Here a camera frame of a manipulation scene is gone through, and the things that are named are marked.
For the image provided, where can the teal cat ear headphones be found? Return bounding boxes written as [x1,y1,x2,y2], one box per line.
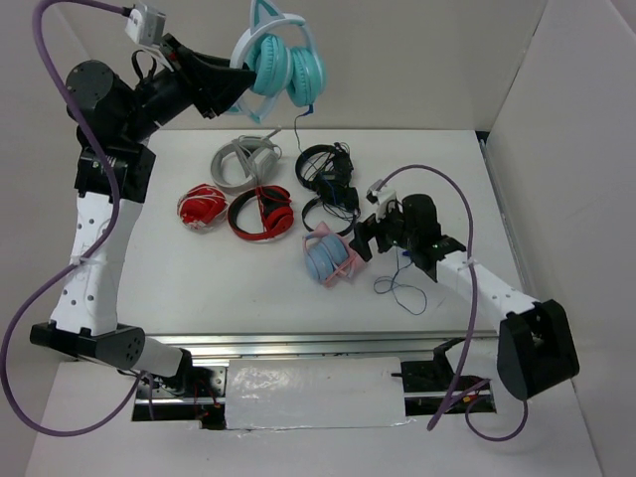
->
[229,1,327,123]

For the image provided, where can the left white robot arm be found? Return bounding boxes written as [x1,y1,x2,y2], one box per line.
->
[30,34,256,397]

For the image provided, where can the blue pink cat headphones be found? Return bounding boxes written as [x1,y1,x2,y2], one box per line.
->
[302,222,367,288]

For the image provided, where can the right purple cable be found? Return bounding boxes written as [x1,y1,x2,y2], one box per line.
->
[377,165,528,442]

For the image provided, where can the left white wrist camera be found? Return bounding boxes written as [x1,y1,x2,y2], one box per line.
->
[125,2,166,48]

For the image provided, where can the black headphones upper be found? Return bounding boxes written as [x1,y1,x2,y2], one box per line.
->
[295,142,354,196]

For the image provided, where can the aluminium rail frame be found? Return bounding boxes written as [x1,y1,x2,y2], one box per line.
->
[74,331,498,398]

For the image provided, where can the white foil covered plate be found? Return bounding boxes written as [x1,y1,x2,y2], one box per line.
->
[225,357,407,430]

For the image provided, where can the black headphones lower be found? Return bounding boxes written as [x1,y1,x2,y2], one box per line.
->
[301,187,361,237]

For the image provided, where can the white grey headphones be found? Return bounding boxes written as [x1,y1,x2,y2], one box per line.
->
[210,127,282,196]

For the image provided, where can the folded red headphones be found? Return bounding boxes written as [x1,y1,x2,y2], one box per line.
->
[177,184,229,233]

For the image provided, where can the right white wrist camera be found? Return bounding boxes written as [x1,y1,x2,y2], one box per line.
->
[367,188,398,223]

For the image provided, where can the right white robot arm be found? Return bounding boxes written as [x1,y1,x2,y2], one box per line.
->
[350,190,580,400]

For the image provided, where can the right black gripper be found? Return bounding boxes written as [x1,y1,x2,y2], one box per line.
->
[349,201,417,261]

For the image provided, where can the blue headphone cable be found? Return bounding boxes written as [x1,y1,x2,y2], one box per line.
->
[292,103,429,316]

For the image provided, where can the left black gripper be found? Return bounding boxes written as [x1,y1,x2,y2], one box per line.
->
[120,33,257,144]

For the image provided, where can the red black headphones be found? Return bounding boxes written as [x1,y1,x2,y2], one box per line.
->
[227,185,294,241]

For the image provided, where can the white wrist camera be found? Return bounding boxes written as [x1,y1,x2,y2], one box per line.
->
[367,188,398,223]
[125,2,166,48]

